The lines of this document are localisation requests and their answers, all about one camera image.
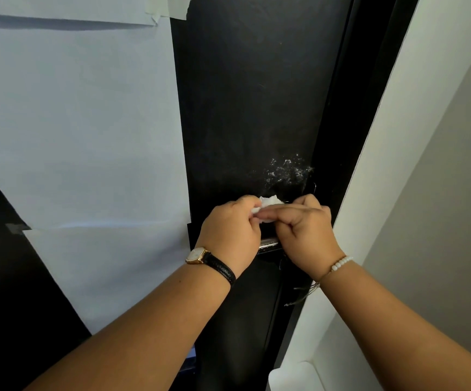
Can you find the person's right hand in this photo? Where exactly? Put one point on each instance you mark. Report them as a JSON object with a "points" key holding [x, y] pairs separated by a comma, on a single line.
{"points": [[307, 240]]}

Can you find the person's left hand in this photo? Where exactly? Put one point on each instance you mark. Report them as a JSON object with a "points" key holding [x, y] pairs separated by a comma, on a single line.
{"points": [[229, 236]]}

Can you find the person's right thumb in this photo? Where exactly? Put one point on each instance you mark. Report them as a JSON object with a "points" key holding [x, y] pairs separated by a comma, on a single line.
{"points": [[276, 215]]}

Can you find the person's left fingers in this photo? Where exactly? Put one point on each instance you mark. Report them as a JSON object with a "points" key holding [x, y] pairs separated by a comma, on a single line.
{"points": [[241, 205]]}

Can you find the white tissue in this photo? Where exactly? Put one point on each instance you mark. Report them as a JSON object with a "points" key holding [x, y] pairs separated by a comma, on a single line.
{"points": [[269, 201]]}

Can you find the person's right forearm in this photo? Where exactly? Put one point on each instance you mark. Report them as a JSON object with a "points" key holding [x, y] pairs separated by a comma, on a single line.
{"points": [[398, 337]]}

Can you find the person's left forearm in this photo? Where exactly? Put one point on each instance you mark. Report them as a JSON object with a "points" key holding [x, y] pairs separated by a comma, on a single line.
{"points": [[146, 333]]}

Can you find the black door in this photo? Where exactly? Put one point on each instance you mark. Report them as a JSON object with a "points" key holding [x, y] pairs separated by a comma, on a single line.
{"points": [[251, 97]]}

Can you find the white rounded object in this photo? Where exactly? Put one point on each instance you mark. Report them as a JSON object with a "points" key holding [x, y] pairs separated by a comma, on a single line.
{"points": [[294, 378]]}

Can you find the large white paper sheet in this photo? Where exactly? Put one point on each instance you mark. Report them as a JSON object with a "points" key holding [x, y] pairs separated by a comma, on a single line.
{"points": [[76, 138]]}

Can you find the beige masking tape piece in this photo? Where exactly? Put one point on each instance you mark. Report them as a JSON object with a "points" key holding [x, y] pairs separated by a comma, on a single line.
{"points": [[170, 6]]}

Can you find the grey tape piece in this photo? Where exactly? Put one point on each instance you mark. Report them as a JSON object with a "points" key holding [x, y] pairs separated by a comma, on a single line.
{"points": [[17, 228]]}

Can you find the black door frame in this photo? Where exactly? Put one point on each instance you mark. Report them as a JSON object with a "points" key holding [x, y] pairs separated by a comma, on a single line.
{"points": [[353, 97]]}

